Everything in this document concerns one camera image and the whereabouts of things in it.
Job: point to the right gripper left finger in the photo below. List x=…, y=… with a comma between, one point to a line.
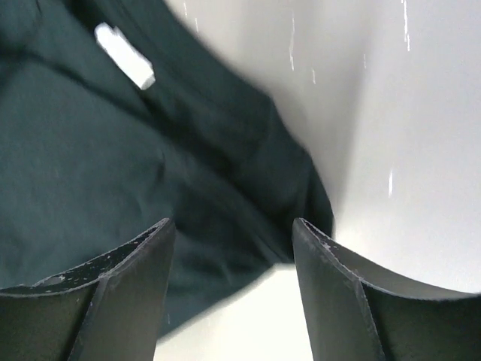
x=108, y=308

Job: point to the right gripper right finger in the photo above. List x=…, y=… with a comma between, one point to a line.
x=358, y=310

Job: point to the black t shirt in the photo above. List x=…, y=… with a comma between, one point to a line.
x=114, y=117

